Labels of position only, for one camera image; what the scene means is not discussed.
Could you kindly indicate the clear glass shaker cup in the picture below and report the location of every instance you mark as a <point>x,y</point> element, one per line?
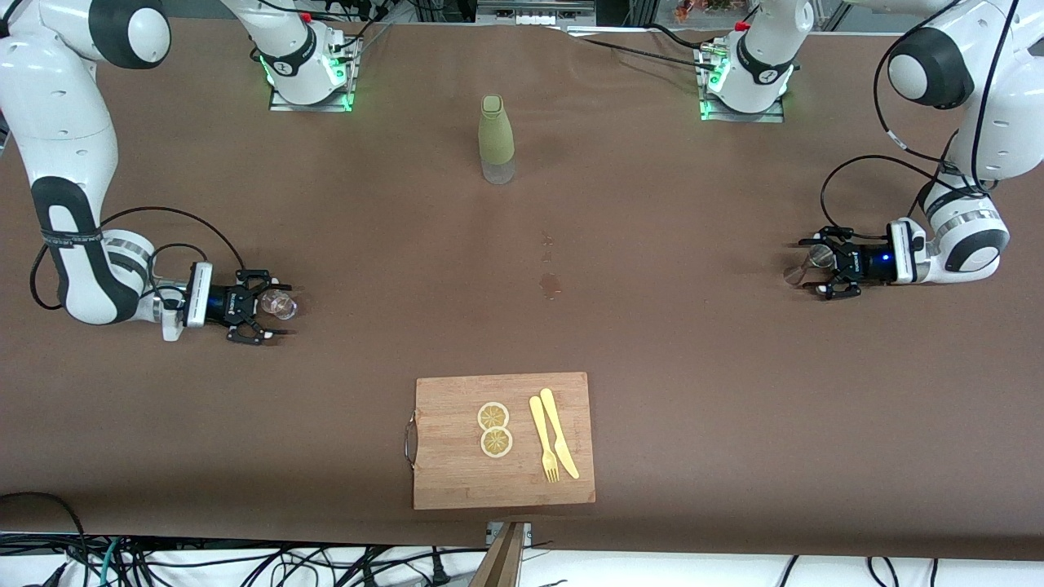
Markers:
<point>281,305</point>

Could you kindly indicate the metal post bracket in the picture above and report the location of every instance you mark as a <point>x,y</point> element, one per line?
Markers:
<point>526,531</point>

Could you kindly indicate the yellow plastic knife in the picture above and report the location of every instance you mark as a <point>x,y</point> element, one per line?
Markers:
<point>556,428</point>

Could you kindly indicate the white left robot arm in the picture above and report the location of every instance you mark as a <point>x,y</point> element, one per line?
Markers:
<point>1003,98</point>

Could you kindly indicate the orange red background object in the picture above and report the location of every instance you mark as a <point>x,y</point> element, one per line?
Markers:
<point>710,8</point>

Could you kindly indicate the metal measuring jigger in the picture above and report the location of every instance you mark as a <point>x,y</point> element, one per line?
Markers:
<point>817,258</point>

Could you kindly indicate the grey power strip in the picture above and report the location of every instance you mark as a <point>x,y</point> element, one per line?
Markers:
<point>534,12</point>

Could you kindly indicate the brown table cover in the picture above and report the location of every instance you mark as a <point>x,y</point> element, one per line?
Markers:
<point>652,367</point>

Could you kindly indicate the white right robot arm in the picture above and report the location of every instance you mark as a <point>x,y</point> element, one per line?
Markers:
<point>65,106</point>

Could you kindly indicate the yellow plastic fork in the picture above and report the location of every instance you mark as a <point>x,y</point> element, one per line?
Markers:
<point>540,428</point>

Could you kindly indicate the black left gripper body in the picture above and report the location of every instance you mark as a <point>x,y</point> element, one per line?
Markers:
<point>866,263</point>

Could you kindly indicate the wooden post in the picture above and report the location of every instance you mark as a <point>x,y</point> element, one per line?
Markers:
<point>499,567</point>

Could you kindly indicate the wooden cutting board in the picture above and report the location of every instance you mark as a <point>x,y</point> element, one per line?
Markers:
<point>457,473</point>

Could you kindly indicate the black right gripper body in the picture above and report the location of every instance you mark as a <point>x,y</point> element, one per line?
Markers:
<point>222,305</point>

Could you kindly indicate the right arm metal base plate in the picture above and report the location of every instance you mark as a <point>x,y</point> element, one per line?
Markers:
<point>281,104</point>

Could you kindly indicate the lemon slice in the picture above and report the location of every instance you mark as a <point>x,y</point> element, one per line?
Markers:
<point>493,416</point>
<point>496,443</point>

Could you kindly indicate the green sleeved glass bottle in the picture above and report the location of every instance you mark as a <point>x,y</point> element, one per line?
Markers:
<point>496,130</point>

